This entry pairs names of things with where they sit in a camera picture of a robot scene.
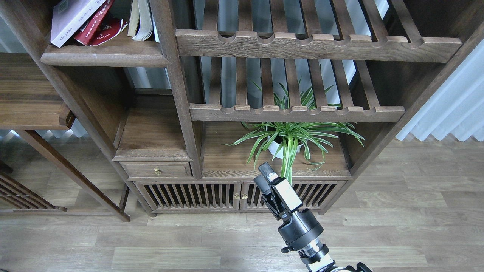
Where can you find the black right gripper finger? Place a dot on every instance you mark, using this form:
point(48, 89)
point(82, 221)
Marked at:
point(267, 172)

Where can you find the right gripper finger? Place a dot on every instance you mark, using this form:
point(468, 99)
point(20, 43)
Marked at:
point(262, 183)

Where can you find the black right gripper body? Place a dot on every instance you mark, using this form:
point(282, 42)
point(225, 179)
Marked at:
point(300, 229)

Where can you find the red paperback book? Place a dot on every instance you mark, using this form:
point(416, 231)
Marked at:
point(101, 27)

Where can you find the white lavender book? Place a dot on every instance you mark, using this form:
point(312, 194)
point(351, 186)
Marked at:
point(69, 16)

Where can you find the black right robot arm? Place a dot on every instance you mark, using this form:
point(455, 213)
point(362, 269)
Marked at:
point(322, 262)

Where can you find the upright cream books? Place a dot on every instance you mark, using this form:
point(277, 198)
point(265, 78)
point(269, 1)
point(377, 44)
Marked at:
point(141, 23)

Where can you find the white plant pot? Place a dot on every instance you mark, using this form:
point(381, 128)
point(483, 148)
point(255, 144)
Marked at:
point(276, 147)

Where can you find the dark wooden bookshelf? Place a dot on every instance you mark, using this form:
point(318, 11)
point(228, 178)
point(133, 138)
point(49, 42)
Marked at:
point(176, 105)

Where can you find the white sheer curtain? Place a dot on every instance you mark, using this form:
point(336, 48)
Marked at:
point(457, 107)

